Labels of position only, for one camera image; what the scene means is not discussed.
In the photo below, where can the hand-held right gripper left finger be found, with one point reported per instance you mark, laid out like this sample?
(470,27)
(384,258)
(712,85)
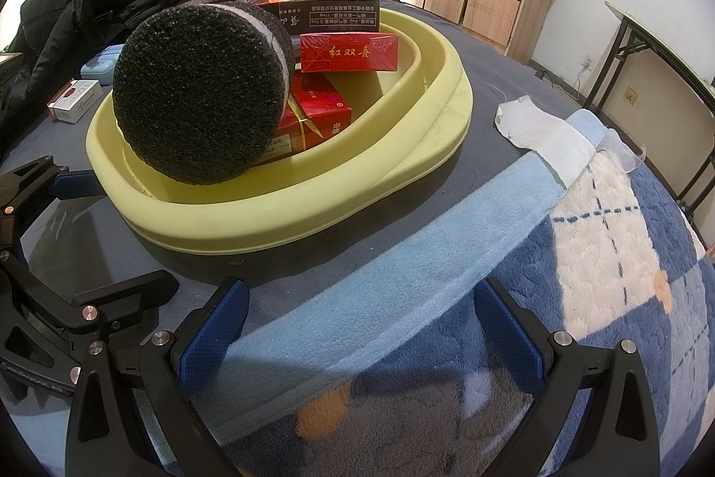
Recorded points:
(215,326)

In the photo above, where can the yellow plastic basin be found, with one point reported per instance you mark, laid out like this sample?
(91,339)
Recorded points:
(313,209)

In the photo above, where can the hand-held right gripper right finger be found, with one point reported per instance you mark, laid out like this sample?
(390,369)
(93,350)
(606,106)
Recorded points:
(511,340)

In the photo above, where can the black folding table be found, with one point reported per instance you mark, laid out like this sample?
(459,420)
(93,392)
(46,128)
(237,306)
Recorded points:
(642,35)

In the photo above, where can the clear plastic piece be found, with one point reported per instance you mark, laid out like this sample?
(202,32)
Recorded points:
(623,150)

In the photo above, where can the blue and white plaid blanket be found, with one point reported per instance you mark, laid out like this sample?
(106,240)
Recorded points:
(558,287)

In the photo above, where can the small light blue box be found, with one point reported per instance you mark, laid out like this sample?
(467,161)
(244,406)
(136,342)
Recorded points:
(100,62)

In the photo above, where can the black foam roller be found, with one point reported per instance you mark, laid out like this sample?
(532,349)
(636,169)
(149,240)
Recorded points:
(201,91)

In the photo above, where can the yellowish wall outlet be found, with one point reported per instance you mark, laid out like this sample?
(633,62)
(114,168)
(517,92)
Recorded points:
(631,95)

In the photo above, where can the white wall outlet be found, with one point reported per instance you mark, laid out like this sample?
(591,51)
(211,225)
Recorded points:
(586,62)

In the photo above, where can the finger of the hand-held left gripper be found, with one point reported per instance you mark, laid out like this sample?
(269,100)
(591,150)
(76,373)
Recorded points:
(81,185)
(128,290)

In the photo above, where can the black cigarette carton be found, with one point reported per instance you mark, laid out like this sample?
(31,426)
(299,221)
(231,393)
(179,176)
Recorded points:
(329,14)

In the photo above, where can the white cigarette pack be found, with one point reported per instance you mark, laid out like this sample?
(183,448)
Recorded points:
(75,100)

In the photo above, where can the white cloth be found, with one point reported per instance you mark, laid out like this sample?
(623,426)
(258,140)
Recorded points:
(525,125)

